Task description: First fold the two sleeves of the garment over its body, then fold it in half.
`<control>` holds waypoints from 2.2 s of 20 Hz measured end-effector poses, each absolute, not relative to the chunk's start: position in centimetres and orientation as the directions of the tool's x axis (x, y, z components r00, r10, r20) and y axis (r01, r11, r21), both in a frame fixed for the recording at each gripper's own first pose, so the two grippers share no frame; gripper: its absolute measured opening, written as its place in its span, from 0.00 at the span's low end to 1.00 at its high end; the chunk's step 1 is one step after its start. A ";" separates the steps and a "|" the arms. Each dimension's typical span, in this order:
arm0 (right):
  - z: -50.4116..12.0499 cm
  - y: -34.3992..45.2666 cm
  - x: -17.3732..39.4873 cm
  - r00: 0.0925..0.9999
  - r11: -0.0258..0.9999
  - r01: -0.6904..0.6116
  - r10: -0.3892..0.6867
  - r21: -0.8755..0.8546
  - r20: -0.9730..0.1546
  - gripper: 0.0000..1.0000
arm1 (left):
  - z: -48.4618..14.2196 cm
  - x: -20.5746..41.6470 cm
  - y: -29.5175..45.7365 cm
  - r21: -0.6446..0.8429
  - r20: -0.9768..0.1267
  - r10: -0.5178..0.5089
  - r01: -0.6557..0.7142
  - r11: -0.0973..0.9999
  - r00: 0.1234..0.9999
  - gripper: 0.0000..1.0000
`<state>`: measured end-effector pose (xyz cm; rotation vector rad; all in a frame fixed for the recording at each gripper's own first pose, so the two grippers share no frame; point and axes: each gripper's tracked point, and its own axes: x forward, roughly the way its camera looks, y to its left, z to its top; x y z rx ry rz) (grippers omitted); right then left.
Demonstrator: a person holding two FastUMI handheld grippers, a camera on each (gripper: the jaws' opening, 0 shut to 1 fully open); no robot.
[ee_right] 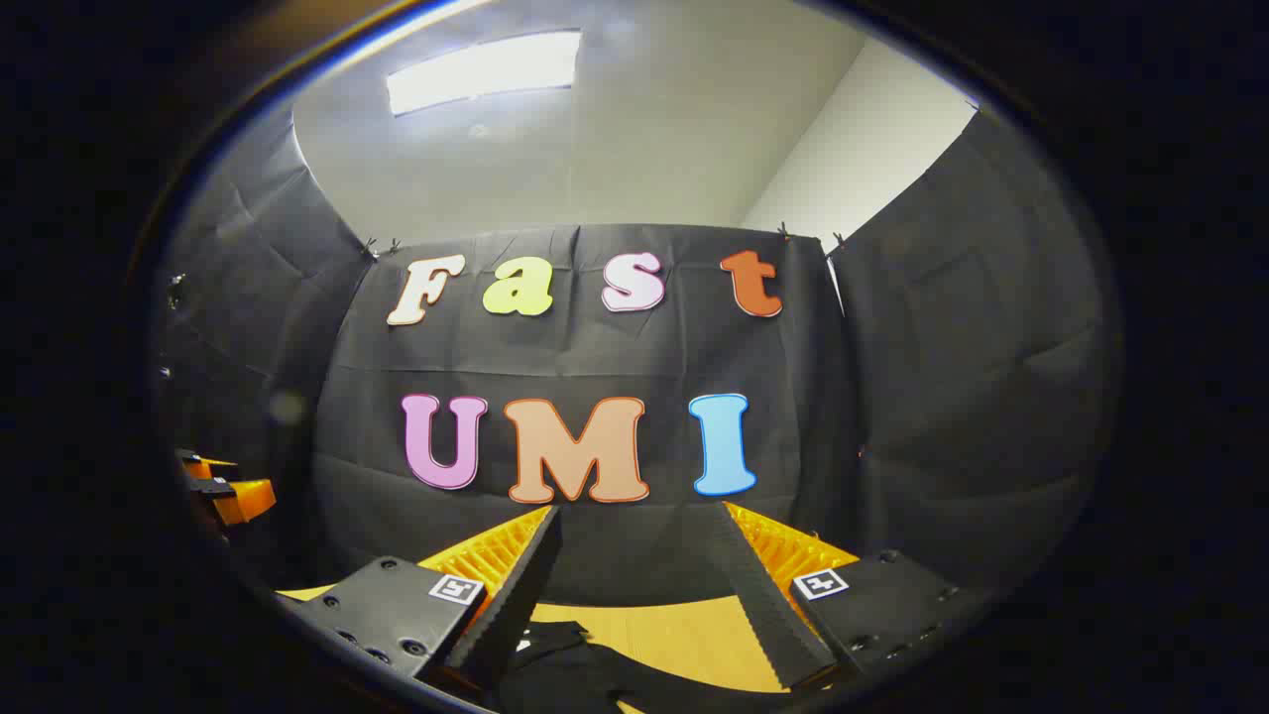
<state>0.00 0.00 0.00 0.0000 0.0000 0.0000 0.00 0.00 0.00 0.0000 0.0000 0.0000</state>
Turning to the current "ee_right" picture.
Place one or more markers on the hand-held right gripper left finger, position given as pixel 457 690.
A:
pixel 520 585

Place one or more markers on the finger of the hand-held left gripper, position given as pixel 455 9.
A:
pixel 243 501
pixel 208 464

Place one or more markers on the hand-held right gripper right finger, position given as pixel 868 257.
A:
pixel 758 595

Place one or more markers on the black knit garment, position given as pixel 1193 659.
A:
pixel 575 679

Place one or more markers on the black backdrop cloth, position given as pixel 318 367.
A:
pixel 595 357

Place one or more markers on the ceiling light panel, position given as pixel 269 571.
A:
pixel 481 71

